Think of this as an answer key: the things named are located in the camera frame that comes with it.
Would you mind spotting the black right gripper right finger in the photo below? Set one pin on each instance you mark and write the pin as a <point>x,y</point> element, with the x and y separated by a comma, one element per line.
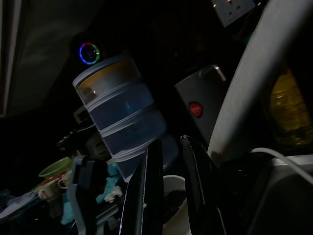
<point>200,186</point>

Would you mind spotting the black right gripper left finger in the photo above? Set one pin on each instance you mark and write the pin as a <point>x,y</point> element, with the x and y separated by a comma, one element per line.
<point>139,191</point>

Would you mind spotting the white crumpled tissue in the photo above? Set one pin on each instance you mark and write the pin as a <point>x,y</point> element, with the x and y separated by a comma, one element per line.
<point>113,194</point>

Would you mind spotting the red and white bowl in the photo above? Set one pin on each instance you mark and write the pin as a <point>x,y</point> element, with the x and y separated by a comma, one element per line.
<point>174,213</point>

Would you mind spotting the grey water filter canister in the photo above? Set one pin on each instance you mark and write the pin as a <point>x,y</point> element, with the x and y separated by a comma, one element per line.
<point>195,122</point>

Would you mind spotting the light blue cloth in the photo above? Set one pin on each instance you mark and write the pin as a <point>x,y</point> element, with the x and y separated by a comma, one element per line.
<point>71,210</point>

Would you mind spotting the stainless steel sink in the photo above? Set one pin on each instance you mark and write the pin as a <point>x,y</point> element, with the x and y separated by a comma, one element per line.
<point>281,200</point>

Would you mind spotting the white plastic drawer tower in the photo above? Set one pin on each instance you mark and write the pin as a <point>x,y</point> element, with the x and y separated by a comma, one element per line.
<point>119,110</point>

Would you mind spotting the small white cup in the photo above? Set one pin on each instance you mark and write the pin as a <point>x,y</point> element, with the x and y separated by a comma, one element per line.
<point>52,188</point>

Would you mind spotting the green plastic cup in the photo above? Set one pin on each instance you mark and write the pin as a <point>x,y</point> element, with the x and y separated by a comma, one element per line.
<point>55,169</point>

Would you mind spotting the yellow dish soap bottle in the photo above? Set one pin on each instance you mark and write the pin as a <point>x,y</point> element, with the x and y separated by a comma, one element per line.
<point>291,110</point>

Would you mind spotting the white wall socket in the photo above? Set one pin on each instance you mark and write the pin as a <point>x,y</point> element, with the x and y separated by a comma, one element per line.
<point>232,11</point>

